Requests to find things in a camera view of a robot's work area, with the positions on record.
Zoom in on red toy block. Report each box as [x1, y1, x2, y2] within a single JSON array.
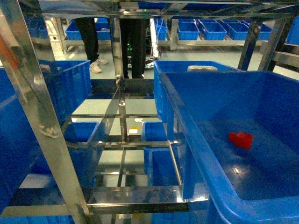
[[228, 132, 254, 150]]

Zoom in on small blue bin lower centre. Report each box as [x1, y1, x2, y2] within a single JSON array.
[[142, 122, 186, 186]]

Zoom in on small blue bin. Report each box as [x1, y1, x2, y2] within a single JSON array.
[[142, 122, 186, 186], [64, 122, 99, 143]]

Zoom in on small blue bin lower left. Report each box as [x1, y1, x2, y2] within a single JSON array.
[[64, 122, 99, 143]]

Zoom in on person black trouser legs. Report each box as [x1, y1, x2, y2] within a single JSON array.
[[74, 17, 149, 79]]

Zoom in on blue bin left of rack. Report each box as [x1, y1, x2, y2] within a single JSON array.
[[0, 69, 89, 214]]

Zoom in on blue bin row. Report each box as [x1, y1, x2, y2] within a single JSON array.
[[178, 22, 199, 41], [201, 22, 227, 41], [66, 22, 111, 40]]

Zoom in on large blue drop bin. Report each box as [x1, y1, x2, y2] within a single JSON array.
[[160, 71, 299, 224]]

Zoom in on blue bin far left row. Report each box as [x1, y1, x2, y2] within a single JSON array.
[[66, 22, 111, 40]]

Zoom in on steel rack frame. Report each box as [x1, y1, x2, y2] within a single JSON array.
[[0, 0, 299, 224]]

